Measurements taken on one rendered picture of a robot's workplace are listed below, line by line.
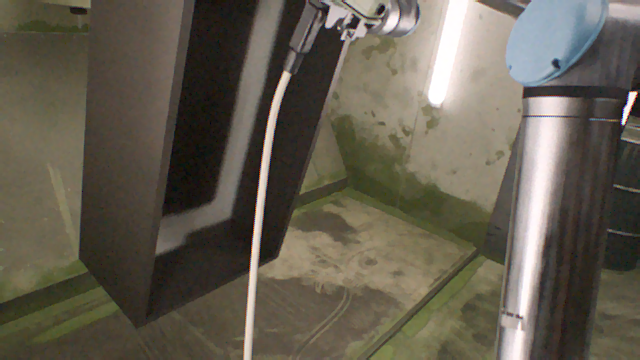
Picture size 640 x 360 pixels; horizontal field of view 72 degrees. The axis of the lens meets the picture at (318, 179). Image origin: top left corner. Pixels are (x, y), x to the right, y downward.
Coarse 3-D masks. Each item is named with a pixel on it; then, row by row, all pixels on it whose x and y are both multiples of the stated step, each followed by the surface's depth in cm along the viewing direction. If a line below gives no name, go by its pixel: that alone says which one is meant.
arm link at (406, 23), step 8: (400, 0) 97; (408, 0) 98; (416, 0) 100; (400, 8) 96; (408, 8) 99; (416, 8) 102; (400, 16) 96; (408, 16) 99; (416, 16) 102; (400, 24) 98; (408, 24) 101; (416, 24) 104; (392, 32) 99; (400, 32) 102; (408, 32) 104
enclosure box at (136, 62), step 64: (128, 0) 96; (192, 0) 86; (256, 0) 144; (128, 64) 101; (192, 64) 138; (256, 64) 159; (320, 64) 141; (128, 128) 107; (192, 128) 152; (256, 128) 166; (320, 128) 147; (128, 192) 114; (192, 192) 170; (256, 192) 173; (128, 256) 122; (192, 256) 161
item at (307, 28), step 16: (336, 0) 75; (352, 0) 72; (368, 0) 71; (384, 0) 71; (304, 16) 80; (320, 16) 80; (368, 16) 72; (304, 32) 81; (304, 48) 83; (288, 64) 85
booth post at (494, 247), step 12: (516, 144) 262; (516, 156) 263; (504, 180) 271; (504, 192) 272; (504, 204) 274; (492, 216) 280; (504, 216) 276; (492, 228) 282; (504, 228) 277; (492, 240) 284; (504, 240) 279; (480, 252) 290; (492, 252) 285; (504, 252) 280; (504, 264) 282
